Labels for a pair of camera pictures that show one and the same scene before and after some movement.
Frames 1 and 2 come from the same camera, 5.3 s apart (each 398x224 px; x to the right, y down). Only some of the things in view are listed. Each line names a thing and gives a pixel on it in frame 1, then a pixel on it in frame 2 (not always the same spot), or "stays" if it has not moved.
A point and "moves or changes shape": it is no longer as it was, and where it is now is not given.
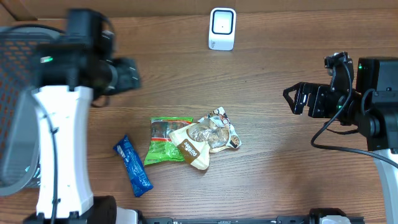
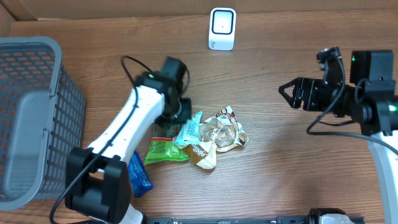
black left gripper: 129,76 to 187,113
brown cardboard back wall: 17,9 stays
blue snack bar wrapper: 134,166 stays
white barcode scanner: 222,28 stays
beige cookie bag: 195,141 moves or changes shape
